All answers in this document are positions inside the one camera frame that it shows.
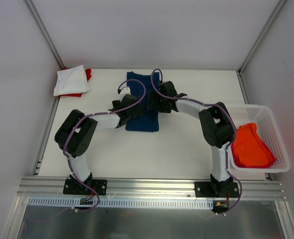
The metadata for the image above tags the white slotted cable duct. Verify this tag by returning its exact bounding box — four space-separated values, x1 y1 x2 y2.
27 196 213 210

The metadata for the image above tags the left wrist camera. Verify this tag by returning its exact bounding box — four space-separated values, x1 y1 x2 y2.
118 86 131 95

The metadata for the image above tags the aluminium frame post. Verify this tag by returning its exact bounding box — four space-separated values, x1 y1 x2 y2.
23 0 65 69
238 0 288 76

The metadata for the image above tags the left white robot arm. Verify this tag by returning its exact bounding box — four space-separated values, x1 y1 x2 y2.
54 94 143 196

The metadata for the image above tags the right aluminium frame post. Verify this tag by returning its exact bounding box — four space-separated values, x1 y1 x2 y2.
238 0 288 76

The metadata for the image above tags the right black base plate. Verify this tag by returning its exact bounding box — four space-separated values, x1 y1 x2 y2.
194 182 240 198

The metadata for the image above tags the folded white t shirt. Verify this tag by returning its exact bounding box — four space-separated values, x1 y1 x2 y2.
52 65 91 97

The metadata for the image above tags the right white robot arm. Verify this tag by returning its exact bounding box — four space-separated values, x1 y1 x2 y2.
147 81 236 197

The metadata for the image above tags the orange t shirt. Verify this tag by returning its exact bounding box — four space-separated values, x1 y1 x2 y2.
231 123 277 169

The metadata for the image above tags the blue printed t shirt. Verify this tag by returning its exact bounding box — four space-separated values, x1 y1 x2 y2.
125 72 160 132

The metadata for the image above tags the folded red t shirt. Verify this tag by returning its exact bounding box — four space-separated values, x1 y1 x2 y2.
56 67 93 99

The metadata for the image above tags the left aluminium frame post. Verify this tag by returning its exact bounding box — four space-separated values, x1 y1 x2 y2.
23 0 65 69

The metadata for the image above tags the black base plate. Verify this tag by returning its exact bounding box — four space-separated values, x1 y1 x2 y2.
63 177 108 196
194 182 240 198

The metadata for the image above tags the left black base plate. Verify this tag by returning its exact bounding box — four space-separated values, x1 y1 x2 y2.
63 177 108 196

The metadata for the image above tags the white plastic basket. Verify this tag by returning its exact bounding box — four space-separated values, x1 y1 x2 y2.
227 104 291 173

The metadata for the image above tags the aluminium mounting rail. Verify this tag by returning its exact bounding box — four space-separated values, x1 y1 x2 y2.
17 176 287 201

